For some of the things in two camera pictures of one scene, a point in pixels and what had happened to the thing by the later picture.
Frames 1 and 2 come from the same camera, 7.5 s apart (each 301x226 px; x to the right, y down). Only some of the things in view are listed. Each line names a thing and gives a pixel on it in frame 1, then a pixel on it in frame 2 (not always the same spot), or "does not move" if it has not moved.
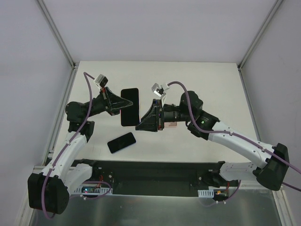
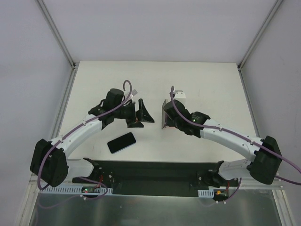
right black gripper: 159,114 to 165,115
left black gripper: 105,101 to 135,113
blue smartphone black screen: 121,142 does not move
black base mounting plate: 175,178 does not move
